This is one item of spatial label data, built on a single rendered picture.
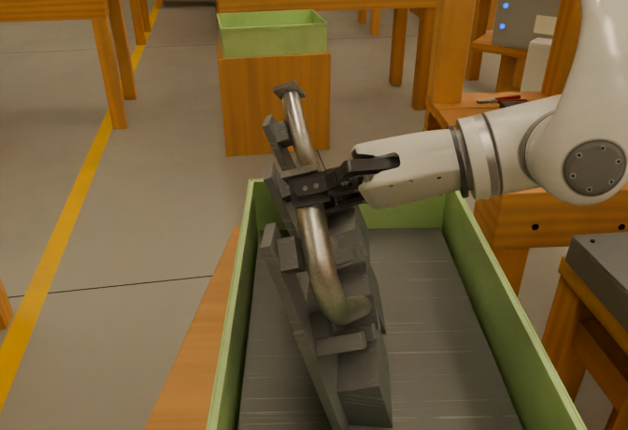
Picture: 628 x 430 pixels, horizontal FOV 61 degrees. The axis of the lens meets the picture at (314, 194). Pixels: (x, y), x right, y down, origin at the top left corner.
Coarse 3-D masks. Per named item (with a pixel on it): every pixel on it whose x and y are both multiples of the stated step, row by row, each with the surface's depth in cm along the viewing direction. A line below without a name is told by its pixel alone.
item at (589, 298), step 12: (564, 264) 103; (564, 276) 103; (576, 276) 100; (576, 288) 100; (588, 288) 96; (588, 300) 96; (600, 312) 93; (612, 324) 90; (612, 336) 90; (624, 336) 87; (624, 348) 87
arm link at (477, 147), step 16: (464, 128) 51; (480, 128) 50; (464, 144) 51; (480, 144) 50; (464, 160) 51; (480, 160) 50; (496, 160) 50; (480, 176) 50; (496, 176) 50; (480, 192) 52; (496, 192) 52
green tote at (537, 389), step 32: (256, 192) 108; (256, 224) 112; (384, 224) 113; (416, 224) 113; (448, 224) 109; (256, 256) 111; (480, 256) 89; (480, 288) 89; (224, 320) 73; (480, 320) 89; (512, 320) 76; (224, 352) 68; (512, 352) 76; (544, 352) 68; (224, 384) 64; (512, 384) 76; (544, 384) 66; (224, 416) 64; (544, 416) 66; (576, 416) 60
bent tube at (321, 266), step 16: (288, 176) 55; (304, 208) 56; (320, 208) 56; (304, 224) 55; (320, 224) 55; (304, 240) 55; (320, 240) 55; (304, 256) 55; (320, 256) 54; (320, 272) 54; (336, 272) 56; (320, 288) 55; (336, 288) 55; (320, 304) 56; (336, 304) 56; (352, 304) 62; (368, 304) 73; (336, 320) 58; (352, 320) 62
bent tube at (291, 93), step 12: (288, 84) 86; (288, 96) 87; (300, 96) 90; (288, 108) 86; (300, 108) 87; (288, 120) 86; (300, 120) 86; (300, 132) 85; (300, 144) 85; (300, 156) 85; (312, 156) 86
